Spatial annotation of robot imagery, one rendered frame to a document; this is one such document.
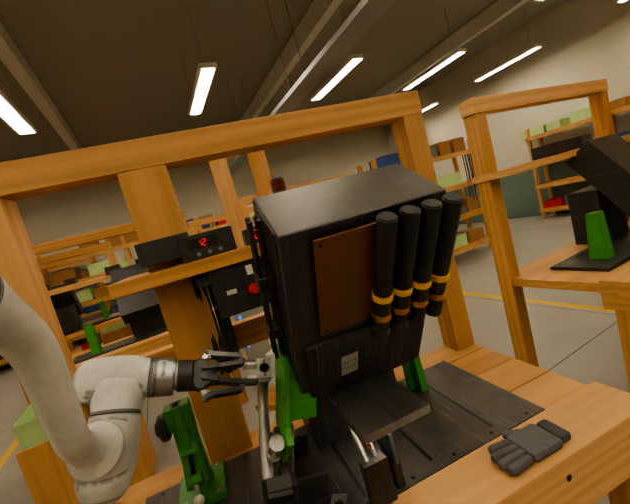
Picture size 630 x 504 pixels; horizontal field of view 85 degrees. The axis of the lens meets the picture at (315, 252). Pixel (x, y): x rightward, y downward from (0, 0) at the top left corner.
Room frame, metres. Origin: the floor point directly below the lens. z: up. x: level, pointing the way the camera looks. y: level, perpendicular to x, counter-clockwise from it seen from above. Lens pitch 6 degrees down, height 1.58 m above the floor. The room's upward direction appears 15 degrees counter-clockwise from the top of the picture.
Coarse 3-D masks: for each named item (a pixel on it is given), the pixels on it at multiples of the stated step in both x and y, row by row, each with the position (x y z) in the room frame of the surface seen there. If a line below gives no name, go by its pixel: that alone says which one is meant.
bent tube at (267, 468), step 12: (264, 360) 0.90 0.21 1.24; (264, 372) 0.87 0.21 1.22; (264, 384) 0.91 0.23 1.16; (264, 396) 0.93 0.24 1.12; (264, 408) 0.91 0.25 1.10; (264, 420) 0.89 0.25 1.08; (264, 432) 0.87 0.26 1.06; (264, 444) 0.84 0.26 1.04; (264, 456) 0.82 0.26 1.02; (264, 468) 0.80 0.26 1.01; (264, 480) 0.80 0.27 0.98
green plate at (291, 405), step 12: (276, 360) 0.87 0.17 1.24; (288, 360) 0.78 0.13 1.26; (276, 372) 0.87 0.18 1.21; (288, 372) 0.78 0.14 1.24; (276, 384) 0.87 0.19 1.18; (288, 384) 0.78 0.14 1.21; (276, 396) 0.87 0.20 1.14; (288, 396) 0.78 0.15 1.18; (300, 396) 0.80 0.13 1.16; (276, 408) 0.87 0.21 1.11; (288, 408) 0.77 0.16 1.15; (300, 408) 0.79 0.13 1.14; (312, 408) 0.80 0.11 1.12; (276, 420) 0.87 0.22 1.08; (288, 420) 0.77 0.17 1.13
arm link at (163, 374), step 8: (152, 360) 0.80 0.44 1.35; (160, 360) 0.80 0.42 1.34; (168, 360) 0.81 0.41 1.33; (152, 368) 0.78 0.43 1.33; (160, 368) 0.78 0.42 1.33; (168, 368) 0.79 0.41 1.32; (176, 368) 0.81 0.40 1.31; (152, 376) 0.77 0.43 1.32; (160, 376) 0.77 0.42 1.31; (168, 376) 0.78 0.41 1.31; (176, 376) 0.79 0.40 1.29; (152, 384) 0.76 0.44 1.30; (160, 384) 0.77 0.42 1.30; (168, 384) 0.77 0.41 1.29; (176, 384) 0.79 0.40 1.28; (152, 392) 0.77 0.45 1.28; (160, 392) 0.77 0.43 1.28; (168, 392) 0.78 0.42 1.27
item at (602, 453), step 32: (544, 416) 0.85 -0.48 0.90; (576, 416) 0.82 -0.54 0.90; (608, 416) 0.80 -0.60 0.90; (480, 448) 0.81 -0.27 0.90; (576, 448) 0.73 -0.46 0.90; (608, 448) 0.75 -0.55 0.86; (448, 480) 0.74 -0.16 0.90; (480, 480) 0.72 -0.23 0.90; (512, 480) 0.69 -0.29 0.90; (544, 480) 0.69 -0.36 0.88; (576, 480) 0.72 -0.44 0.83; (608, 480) 0.75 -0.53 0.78
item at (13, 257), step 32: (416, 128) 1.37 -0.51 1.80; (416, 160) 1.36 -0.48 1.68; (128, 192) 1.06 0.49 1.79; (160, 192) 1.09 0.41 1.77; (0, 224) 0.97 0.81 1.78; (160, 224) 1.08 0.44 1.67; (0, 256) 0.96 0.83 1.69; (32, 256) 1.04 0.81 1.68; (32, 288) 0.97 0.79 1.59; (160, 288) 1.06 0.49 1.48; (192, 288) 1.09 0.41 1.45; (448, 288) 1.36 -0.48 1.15; (192, 320) 1.08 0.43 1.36; (448, 320) 1.37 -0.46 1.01; (64, 352) 1.02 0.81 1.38; (192, 352) 1.07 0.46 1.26; (224, 416) 1.08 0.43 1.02; (224, 448) 1.07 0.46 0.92; (64, 480) 0.95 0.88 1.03
